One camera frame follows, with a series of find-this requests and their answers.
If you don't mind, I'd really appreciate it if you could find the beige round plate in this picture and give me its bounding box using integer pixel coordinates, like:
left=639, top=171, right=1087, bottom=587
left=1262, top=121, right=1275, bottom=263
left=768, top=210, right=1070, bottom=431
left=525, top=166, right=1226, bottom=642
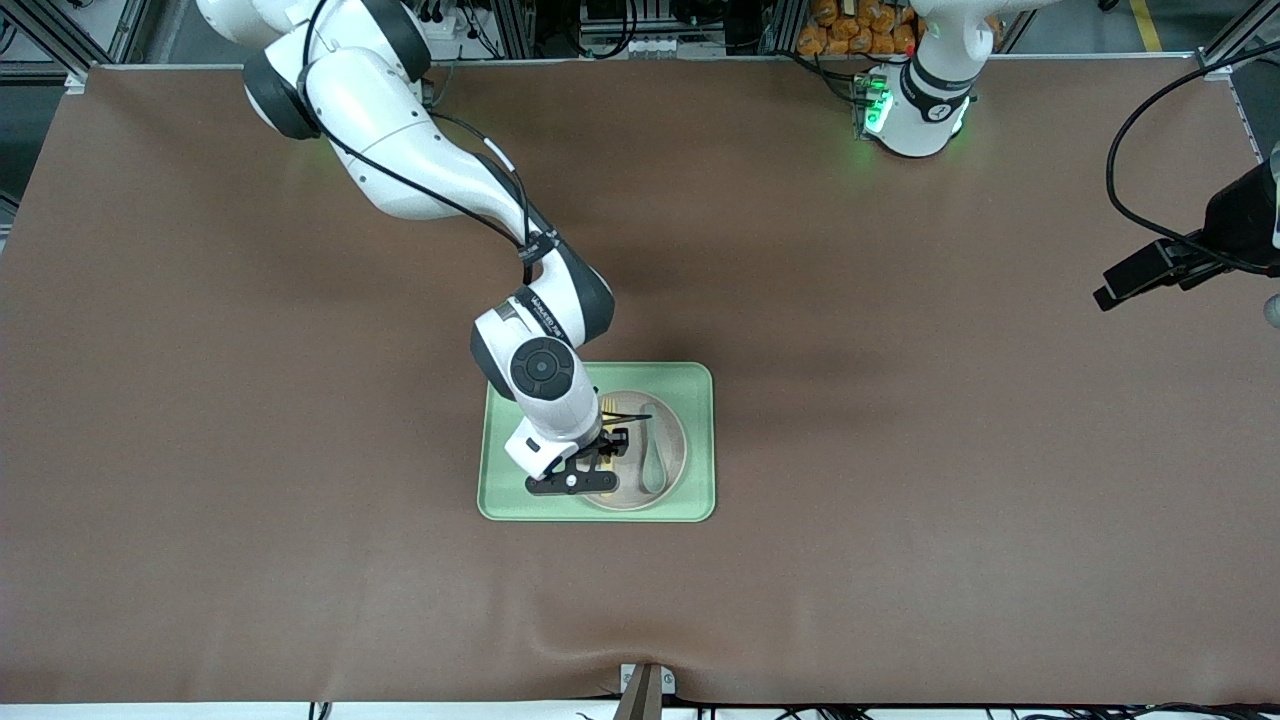
left=575, top=390, right=689, bottom=512

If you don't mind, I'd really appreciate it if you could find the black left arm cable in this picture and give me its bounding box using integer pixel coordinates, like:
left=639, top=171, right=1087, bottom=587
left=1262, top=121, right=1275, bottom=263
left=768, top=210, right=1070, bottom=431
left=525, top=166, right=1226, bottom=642
left=1105, top=55, right=1280, bottom=277

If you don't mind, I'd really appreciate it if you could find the small white connector strip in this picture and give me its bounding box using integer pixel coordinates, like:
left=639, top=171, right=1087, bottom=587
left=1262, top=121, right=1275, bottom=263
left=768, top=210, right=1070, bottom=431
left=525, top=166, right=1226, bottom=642
left=590, top=35, right=683, bottom=59

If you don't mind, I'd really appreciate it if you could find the orange snack packet pile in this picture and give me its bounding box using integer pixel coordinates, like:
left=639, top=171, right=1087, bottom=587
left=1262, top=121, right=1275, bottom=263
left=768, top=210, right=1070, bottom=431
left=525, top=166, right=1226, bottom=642
left=797, top=0, right=926, bottom=57

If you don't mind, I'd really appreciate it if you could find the yellow fork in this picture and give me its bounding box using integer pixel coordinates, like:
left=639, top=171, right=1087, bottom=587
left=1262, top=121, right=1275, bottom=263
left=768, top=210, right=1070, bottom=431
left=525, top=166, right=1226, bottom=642
left=597, top=398, right=618, bottom=498

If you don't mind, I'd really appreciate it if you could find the green spoon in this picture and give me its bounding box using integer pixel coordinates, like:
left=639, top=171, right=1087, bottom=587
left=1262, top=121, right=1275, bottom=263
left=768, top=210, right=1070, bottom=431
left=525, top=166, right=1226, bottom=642
left=640, top=402, right=669, bottom=494

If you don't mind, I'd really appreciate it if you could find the aluminium frame post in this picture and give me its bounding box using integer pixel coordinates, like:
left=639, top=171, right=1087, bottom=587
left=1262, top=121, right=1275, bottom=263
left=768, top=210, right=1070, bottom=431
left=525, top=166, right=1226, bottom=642
left=1195, top=0, right=1280, bottom=83
left=0, top=0, right=151, bottom=93

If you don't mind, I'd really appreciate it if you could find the light green rectangular tray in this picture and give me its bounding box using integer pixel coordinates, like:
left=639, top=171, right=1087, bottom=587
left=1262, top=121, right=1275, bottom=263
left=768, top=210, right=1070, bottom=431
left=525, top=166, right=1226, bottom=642
left=477, top=362, right=717, bottom=523

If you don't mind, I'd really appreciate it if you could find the metal table clamp bracket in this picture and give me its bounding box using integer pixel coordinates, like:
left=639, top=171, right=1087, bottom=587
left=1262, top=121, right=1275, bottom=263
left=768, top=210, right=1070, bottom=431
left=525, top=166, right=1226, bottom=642
left=612, top=663, right=677, bottom=720

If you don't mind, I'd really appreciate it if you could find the brown table mat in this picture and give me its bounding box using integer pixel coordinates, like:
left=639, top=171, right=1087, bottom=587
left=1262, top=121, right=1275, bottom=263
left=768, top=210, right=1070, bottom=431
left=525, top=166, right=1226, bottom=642
left=0, top=60, right=1280, bottom=706

